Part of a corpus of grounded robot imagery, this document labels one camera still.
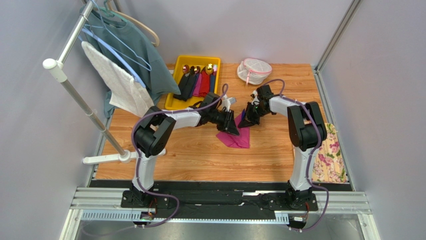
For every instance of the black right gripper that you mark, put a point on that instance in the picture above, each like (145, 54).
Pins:
(251, 112)

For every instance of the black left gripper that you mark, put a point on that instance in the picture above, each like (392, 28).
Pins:
(229, 126)

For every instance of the pink paper napkin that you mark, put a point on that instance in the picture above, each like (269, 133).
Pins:
(242, 141)

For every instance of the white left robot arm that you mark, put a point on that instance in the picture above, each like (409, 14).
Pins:
(152, 132)

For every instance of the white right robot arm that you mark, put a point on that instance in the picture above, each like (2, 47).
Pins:
(306, 128)

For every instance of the red rolled napkin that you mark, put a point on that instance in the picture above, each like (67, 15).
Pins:
(205, 80)

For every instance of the pink rolled napkin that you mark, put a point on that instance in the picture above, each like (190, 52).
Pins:
(197, 86)

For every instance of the blue rolled napkin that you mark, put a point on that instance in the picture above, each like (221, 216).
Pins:
(212, 79)

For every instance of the black rolled napkin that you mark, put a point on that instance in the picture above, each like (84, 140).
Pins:
(187, 83)

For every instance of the white mesh laundry bag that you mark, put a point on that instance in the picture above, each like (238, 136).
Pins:
(253, 71)

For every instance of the yellow plastic bin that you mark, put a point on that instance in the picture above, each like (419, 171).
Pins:
(190, 60)

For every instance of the floral tray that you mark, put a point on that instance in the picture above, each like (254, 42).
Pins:
(329, 164)

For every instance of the white towel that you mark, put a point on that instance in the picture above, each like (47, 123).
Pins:
(126, 92)

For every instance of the beige hanger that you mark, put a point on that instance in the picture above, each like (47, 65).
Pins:
(113, 7)

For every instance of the teal shirt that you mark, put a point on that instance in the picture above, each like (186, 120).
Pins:
(159, 81)

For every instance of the blue hanger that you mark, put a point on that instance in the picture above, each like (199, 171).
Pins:
(88, 30)

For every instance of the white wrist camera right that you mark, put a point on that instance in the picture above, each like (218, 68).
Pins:
(255, 100)

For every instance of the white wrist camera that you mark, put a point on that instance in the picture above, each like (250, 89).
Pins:
(226, 103)
(255, 100)

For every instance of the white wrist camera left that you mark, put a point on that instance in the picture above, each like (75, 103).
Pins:
(226, 103)

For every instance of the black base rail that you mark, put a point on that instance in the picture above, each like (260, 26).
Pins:
(217, 200)

